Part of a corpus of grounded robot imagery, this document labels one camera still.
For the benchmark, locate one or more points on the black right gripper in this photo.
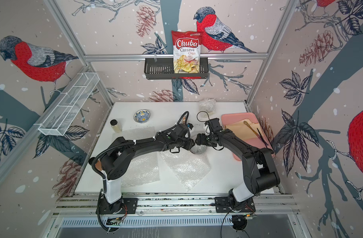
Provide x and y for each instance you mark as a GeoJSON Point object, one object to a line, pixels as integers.
{"type": "Point", "coordinates": [200, 139]}

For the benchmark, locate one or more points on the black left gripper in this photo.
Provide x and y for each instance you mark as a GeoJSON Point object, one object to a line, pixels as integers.
{"type": "Point", "coordinates": [191, 142]}

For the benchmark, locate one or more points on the pink floral leaf bowl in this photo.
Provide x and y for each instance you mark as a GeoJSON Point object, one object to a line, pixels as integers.
{"type": "Point", "coordinates": [198, 149]}

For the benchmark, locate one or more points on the bubble wrap sheet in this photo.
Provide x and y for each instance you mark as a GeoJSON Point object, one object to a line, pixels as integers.
{"type": "Point", "coordinates": [143, 169]}
{"type": "Point", "coordinates": [189, 168]}
{"type": "Point", "coordinates": [208, 105]}

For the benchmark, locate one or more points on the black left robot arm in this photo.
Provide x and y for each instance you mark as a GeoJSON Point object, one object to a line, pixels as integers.
{"type": "Point", "coordinates": [113, 163]}

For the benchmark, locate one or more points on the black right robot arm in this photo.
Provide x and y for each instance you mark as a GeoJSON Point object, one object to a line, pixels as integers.
{"type": "Point", "coordinates": [258, 167]}

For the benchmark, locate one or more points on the gold spoon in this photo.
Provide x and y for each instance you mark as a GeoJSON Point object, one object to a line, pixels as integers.
{"type": "Point", "coordinates": [250, 127]}

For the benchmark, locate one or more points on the blue yellow patterned bowl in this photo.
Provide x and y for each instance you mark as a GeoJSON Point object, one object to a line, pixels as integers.
{"type": "Point", "coordinates": [142, 116]}

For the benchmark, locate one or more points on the pink plastic tray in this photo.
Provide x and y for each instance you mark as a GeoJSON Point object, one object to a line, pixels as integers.
{"type": "Point", "coordinates": [228, 119]}

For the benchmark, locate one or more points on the glass jar black lid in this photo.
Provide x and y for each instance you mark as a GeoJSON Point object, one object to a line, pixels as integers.
{"type": "Point", "coordinates": [117, 128]}

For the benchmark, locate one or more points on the red cassava chips bag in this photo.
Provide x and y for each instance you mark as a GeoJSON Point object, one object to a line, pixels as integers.
{"type": "Point", "coordinates": [187, 50]}

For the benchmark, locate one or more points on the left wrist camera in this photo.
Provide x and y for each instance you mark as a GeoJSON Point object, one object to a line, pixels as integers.
{"type": "Point", "coordinates": [183, 130]}

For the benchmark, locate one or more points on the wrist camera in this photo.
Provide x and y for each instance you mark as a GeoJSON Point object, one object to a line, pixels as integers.
{"type": "Point", "coordinates": [183, 130]}
{"type": "Point", "coordinates": [212, 126]}

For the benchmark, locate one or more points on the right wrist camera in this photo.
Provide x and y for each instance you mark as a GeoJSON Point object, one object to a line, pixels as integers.
{"type": "Point", "coordinates": [212, 126]}

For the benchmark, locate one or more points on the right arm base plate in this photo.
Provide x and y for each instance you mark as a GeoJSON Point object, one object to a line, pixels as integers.
{"type": "Point", "coordinates": [229, 204]}

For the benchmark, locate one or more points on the black wire wall basket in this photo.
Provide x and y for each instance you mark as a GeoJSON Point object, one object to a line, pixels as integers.
{"type": "Point", "coordinates": [163, 69]}

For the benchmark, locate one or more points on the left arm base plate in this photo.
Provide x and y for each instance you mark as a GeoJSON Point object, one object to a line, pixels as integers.
{"type": "Point", "coordinates": [122, 206]}

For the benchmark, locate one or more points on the white mesh wall shelf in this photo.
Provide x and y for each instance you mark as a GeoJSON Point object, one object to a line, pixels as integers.
{"type": "Point", "coordinates": [71, 101]}

